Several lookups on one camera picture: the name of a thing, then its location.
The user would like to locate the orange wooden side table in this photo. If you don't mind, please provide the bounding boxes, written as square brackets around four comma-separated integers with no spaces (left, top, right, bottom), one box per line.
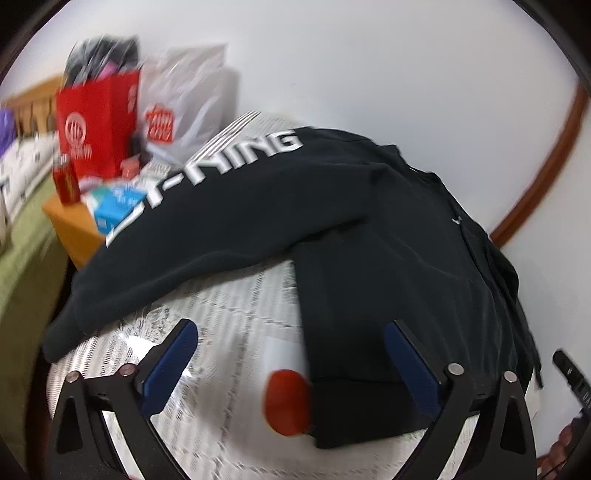
[42,194,105,269]

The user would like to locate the black Li-Ning sweatshirt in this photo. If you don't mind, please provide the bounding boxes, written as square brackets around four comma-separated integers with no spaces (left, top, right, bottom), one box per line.
[43,127,541,449]

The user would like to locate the red drink can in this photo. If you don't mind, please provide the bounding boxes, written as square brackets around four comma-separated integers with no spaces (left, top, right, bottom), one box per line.
[52,154,81,205]

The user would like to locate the person's right hand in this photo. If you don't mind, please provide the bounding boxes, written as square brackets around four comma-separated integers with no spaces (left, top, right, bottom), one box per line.
[538,417,588,479]

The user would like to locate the small pink red box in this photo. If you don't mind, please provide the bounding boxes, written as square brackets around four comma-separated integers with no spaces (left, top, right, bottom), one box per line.
[120,155,141,180]

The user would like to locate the white black-spotted bedding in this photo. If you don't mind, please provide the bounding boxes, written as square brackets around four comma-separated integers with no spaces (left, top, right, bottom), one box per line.
[0,133,59,255]

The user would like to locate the red paper shopping bag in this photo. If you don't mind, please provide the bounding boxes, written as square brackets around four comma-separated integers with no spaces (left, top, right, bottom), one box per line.
[56,70,139,179]

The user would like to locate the white lace fruit tablecloth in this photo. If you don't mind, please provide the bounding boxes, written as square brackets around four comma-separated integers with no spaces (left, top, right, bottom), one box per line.
[45,110,542,480]

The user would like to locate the brown wooden door frame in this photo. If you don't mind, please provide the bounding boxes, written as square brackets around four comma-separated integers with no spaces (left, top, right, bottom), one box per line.
[490,81,590,248]

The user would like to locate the blue tissue pack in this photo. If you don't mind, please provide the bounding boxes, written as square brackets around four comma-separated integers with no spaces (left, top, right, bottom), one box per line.
[82,185,145,235]

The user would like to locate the white Miniso plastic bag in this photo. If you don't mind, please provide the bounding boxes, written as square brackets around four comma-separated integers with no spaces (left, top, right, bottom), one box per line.
[137,44,228,168]

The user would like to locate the dark clothes in red bag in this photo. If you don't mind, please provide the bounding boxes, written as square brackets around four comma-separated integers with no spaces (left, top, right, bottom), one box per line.
[63,36,139,87]

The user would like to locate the purple bag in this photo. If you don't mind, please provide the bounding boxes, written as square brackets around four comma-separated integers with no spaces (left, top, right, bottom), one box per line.
[0,108,17,156]

